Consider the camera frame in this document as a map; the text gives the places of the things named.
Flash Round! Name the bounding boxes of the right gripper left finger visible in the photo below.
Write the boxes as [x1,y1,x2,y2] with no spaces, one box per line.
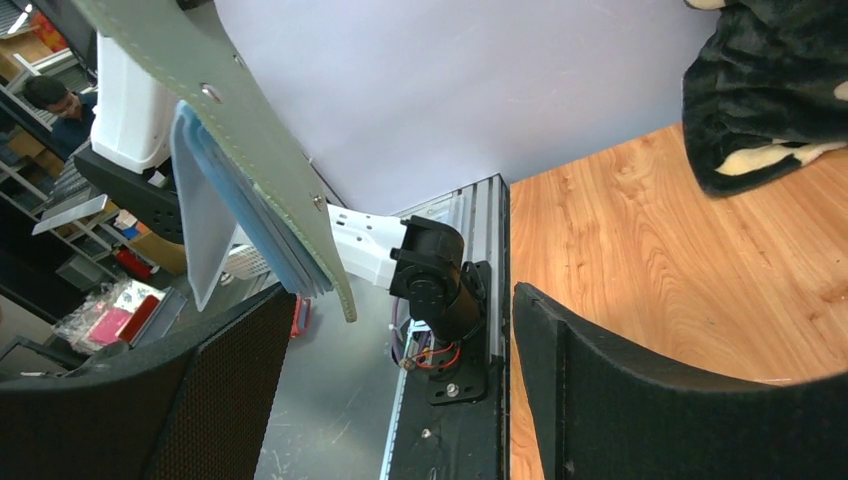
[1,286,297,479]

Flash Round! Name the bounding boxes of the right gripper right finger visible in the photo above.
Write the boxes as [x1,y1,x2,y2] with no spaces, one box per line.
[513,283,847,479]

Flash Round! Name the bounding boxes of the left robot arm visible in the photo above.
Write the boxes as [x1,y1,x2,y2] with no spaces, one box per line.
[77,34,491,406]

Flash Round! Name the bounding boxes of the red and pink packet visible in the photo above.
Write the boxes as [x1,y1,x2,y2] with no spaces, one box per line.
[52,279,187,356]

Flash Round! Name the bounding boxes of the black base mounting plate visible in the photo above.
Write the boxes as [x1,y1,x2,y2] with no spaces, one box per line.
[387,175,511,480]

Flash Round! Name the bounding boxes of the storage shelves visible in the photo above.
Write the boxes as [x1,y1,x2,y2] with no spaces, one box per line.
[1,1,159,324]

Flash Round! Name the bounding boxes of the person in background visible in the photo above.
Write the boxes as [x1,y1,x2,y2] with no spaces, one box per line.
[22,75,98,160]

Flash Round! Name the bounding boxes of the black floral blanket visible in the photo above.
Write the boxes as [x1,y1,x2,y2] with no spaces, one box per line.
[682,0,847,196]

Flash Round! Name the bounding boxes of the aluminium frame rail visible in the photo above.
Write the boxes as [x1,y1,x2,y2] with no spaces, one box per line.
[377,173,511,480]

